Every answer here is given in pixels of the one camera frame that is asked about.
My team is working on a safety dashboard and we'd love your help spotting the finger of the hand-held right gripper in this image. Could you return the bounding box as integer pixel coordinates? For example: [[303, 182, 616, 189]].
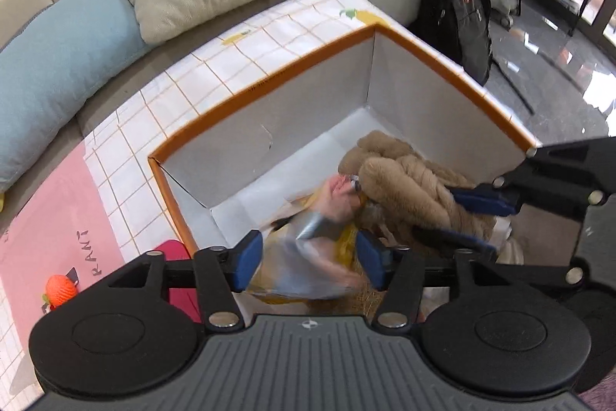
[[451, 136, 616, 218], [445, 230, 596, 295]]

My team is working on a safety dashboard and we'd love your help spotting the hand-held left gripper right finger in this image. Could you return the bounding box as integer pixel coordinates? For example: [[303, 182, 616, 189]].
[[356, 230, 518, 329]]

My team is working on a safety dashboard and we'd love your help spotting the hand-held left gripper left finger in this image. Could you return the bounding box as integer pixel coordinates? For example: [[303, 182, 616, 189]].
[[96, 229, 264, 329]]

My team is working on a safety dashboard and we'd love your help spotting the silver yellow foil packet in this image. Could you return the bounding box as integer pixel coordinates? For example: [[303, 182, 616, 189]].
[[245, 194, 367, 301]]

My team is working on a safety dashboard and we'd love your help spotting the pink cloth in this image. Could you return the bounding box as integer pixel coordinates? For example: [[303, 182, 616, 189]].
[[320, 177, 359, 233]]

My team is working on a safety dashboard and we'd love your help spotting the brown knotted plush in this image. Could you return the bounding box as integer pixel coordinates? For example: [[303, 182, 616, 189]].
[[337, 131, 499, 258]]

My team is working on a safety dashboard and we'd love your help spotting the orange cardboard box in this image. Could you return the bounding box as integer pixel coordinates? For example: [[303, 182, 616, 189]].
[[147, 23, 540, 296]]

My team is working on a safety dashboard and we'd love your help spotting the pink fluffy rug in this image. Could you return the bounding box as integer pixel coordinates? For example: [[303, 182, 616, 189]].
[[575, 367, 616, 411]]

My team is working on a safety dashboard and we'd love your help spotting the pink white grid blanket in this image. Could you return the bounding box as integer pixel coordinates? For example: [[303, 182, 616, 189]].
[[0, 0, 540, 395]]

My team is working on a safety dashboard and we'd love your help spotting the black backpack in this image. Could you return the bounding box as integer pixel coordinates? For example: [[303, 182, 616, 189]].
[[418, 0, 535, 113]]

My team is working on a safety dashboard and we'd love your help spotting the orange knitted toy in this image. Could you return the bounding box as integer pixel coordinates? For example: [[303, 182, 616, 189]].
[[41, 275, 80, 308]]

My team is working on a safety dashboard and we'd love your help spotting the blue pillow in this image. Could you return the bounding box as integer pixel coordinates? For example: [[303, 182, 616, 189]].
[[0, 0, 155, 195]]

